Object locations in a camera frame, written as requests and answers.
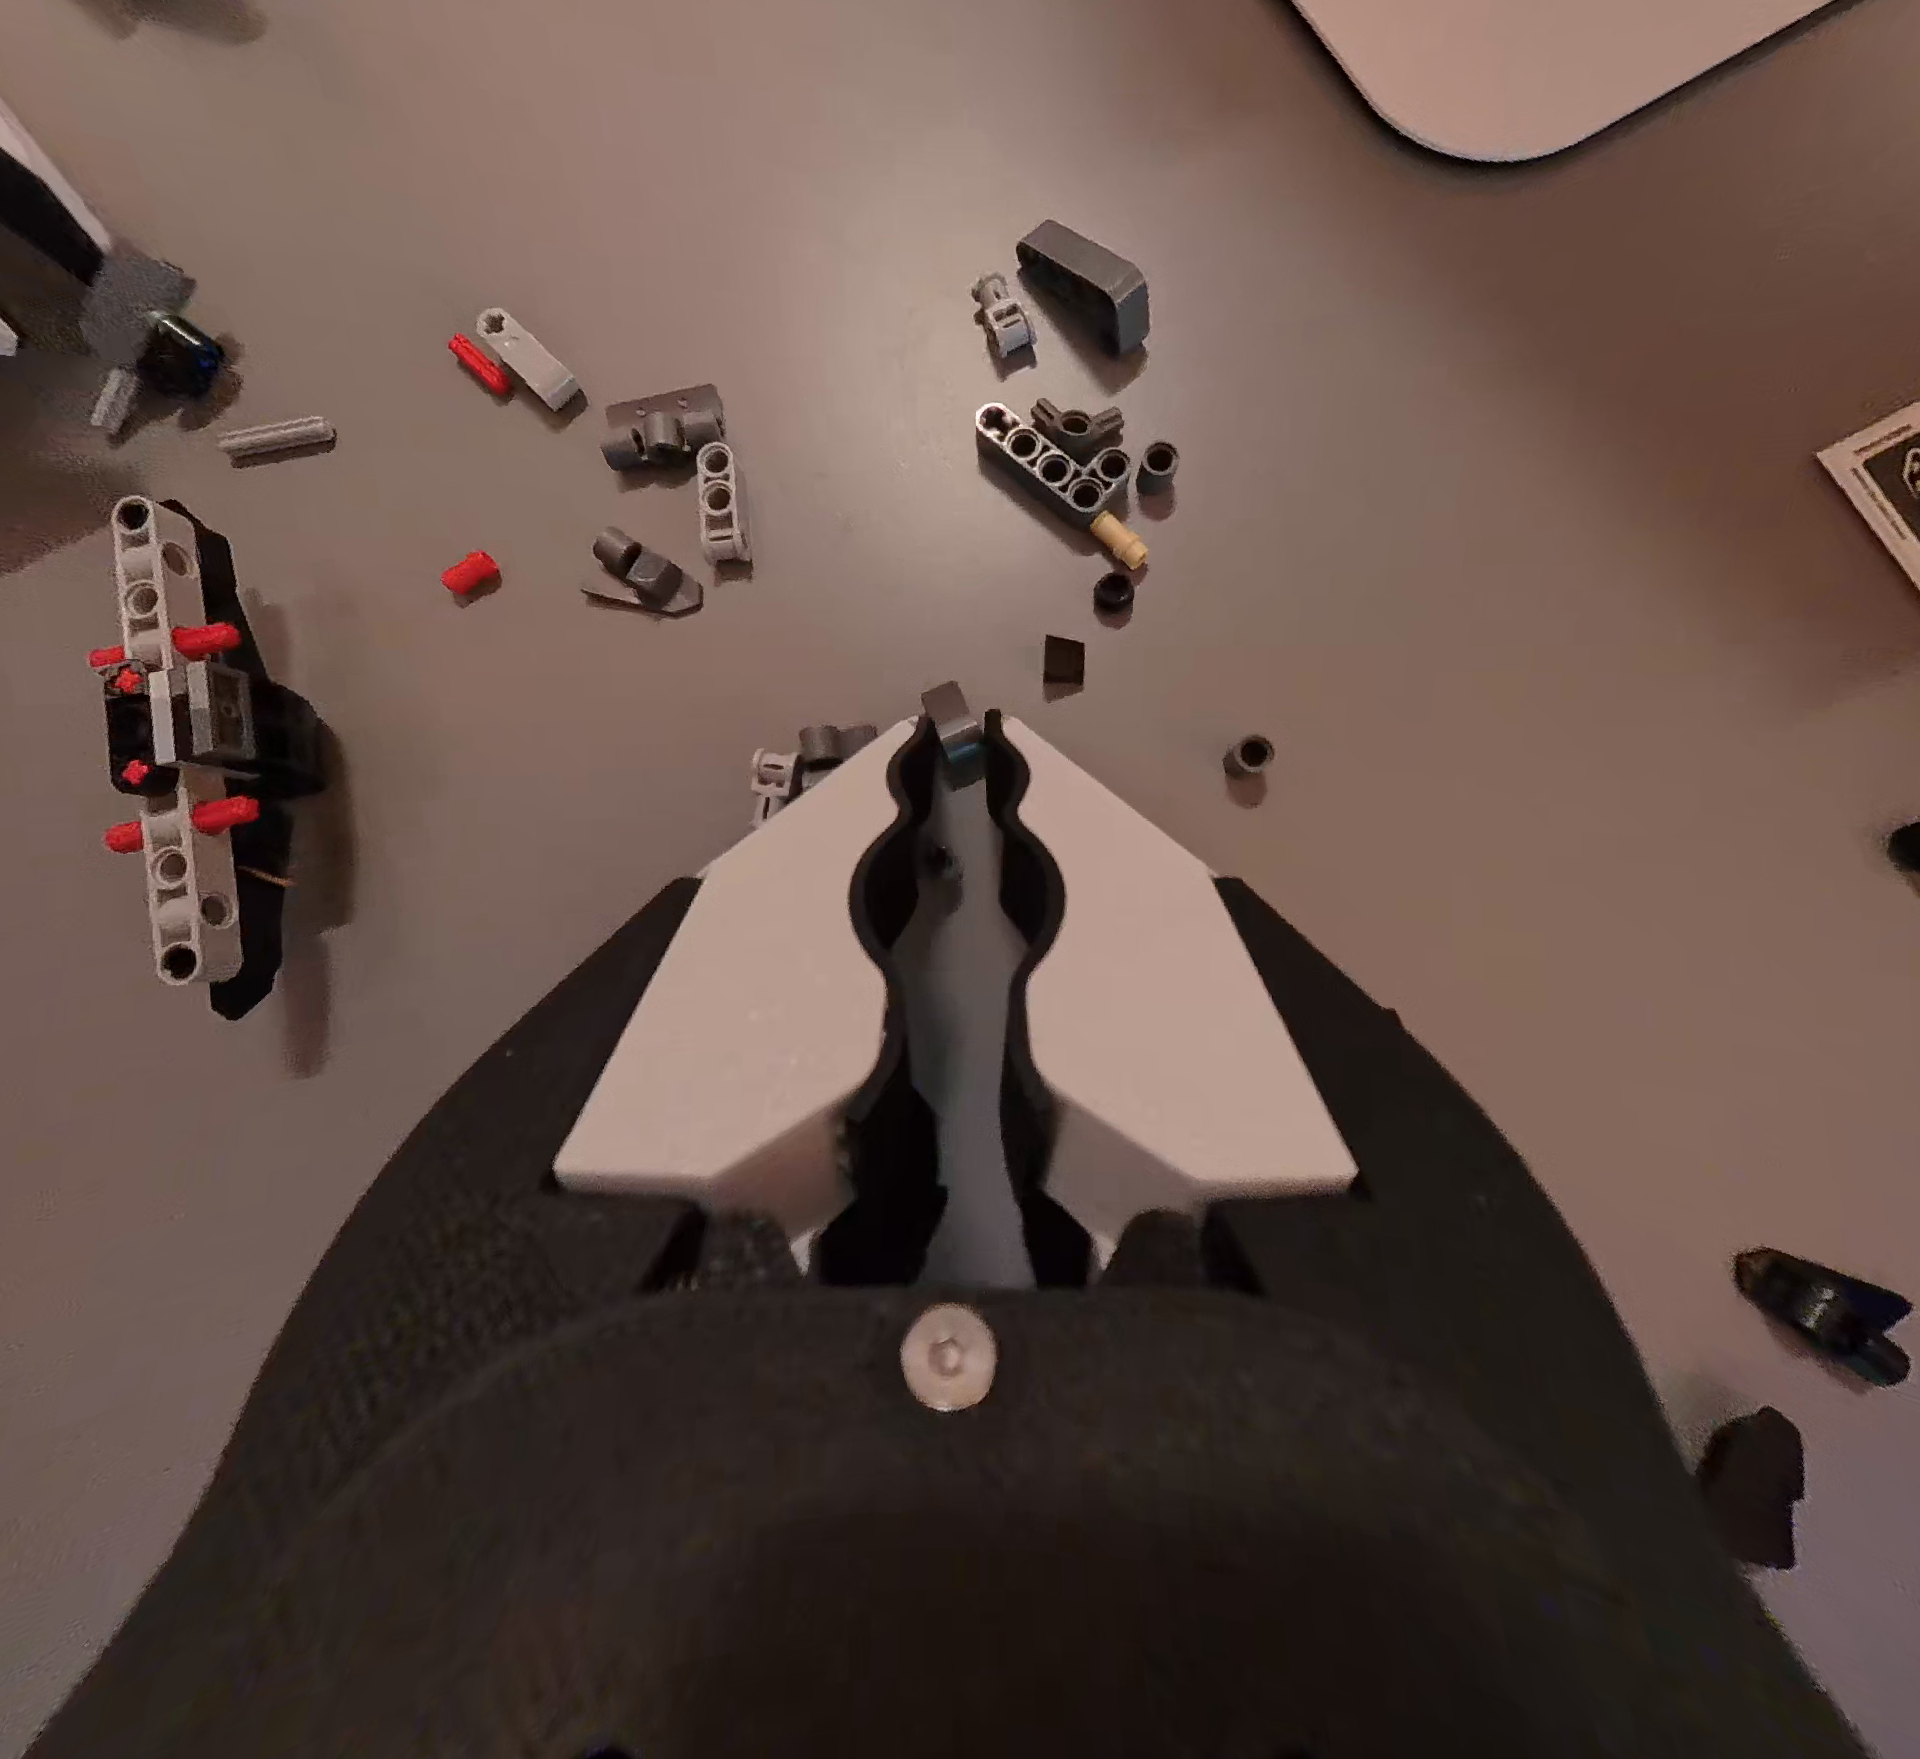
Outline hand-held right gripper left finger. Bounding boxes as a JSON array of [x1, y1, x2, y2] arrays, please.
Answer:
[[555, 719, 949, 1286]]

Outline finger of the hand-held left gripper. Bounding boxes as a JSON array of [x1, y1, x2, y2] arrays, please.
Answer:
[[0, 103, 118, 286]]

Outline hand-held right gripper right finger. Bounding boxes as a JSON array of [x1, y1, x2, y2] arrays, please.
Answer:
[[972, 714, 1358, 1286]]

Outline black lego piece blue pin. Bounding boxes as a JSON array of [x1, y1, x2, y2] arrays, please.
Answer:
[[135, 309, 232, 397], [1732, 1249, 1916, 1388]]

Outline dark grey lego axle connector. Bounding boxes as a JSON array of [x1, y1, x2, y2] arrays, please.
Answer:
[[919, 677, 1007, 796]]

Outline light grey double-hole lego connector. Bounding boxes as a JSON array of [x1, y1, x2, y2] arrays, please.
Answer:
[[693, 442, 754, 567]]

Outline lego beam assembly red pins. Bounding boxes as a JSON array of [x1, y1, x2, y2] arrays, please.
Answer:
[[88, 494, 322, 1024]]

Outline light grey lego pin connector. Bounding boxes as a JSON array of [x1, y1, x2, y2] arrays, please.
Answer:
[[477, 305, 588, 410]]

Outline dark grey L-shaped lego beam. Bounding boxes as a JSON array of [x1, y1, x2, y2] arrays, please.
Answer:
[[972, 403, 1134, 532]]

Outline dark grey double-pin lego connector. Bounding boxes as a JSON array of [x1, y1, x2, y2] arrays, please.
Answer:
[[607, 382, 731, 470]]

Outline black lego panel piece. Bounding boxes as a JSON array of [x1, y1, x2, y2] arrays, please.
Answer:
[[1693, 1410, 1811, 1571]]

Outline dark grey curved lego panel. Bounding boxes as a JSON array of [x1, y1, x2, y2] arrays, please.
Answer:
[[1017, 217, 1153, 362]]

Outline lego sticker sheet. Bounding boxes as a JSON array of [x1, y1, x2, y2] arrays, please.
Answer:
[[1815, 403, 1920, 594]]

